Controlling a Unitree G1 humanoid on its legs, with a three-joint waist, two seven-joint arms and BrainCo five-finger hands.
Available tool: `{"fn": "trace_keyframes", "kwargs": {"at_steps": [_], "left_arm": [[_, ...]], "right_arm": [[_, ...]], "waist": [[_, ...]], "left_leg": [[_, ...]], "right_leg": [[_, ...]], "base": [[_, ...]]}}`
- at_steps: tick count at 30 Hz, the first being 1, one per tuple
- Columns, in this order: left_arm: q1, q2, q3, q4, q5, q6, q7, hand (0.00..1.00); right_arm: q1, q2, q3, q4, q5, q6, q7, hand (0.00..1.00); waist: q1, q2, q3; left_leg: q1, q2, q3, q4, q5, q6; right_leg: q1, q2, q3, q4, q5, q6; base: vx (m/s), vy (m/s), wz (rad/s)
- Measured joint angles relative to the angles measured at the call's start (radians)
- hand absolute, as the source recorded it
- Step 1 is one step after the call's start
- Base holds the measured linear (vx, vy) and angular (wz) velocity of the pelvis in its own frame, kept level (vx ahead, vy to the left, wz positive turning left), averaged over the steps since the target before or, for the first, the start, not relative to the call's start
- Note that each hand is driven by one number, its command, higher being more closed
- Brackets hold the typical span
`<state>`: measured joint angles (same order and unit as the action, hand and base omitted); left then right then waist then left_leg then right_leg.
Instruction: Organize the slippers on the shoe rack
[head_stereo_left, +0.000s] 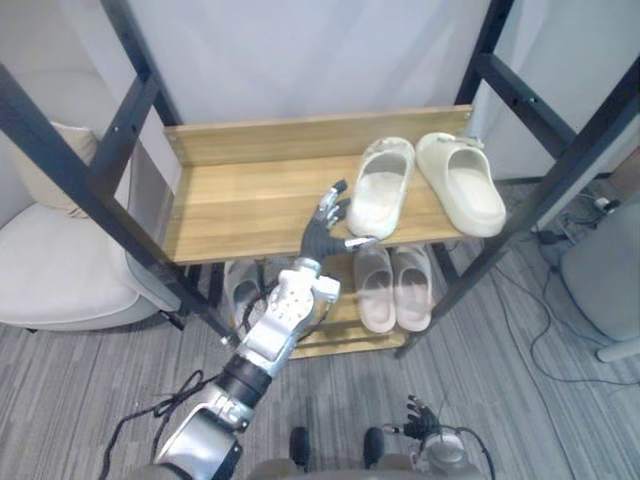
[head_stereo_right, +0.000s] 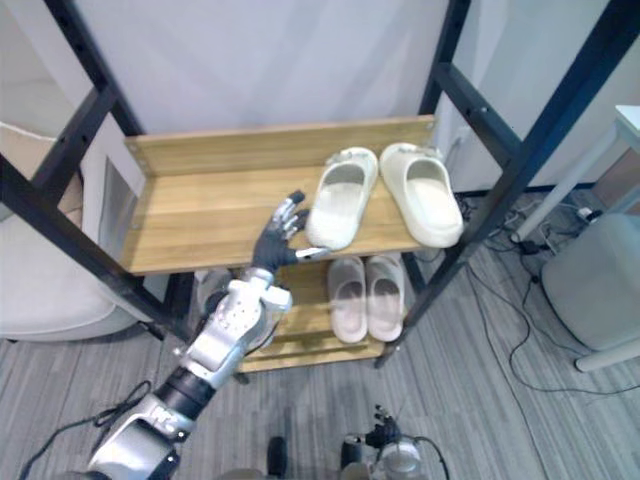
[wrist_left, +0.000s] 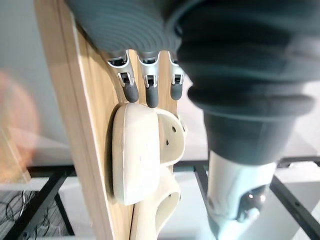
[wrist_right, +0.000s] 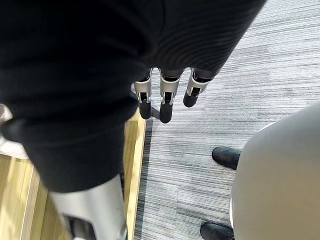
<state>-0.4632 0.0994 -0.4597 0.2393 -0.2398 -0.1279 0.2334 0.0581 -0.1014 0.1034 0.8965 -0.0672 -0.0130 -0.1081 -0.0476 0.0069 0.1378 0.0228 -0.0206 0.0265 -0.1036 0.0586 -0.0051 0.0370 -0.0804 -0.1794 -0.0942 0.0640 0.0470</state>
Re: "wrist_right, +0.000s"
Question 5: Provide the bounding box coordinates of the robot's right dark foot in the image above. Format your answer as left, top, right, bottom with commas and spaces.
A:
211, 146, 243, 171

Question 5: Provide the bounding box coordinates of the robot's dark foot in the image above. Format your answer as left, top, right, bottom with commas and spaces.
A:
200, 222, 235, 240
211, 146, 243, 171

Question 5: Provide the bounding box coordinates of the robot's right silver leg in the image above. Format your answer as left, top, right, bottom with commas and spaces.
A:
229, 101, 320, 240

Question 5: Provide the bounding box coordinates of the wide wooden shelf board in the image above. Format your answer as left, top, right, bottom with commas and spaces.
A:
0, 112, 151, 240

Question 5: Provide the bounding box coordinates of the robot's left dark foot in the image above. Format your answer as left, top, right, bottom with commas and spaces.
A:
200, 222, 235, 240

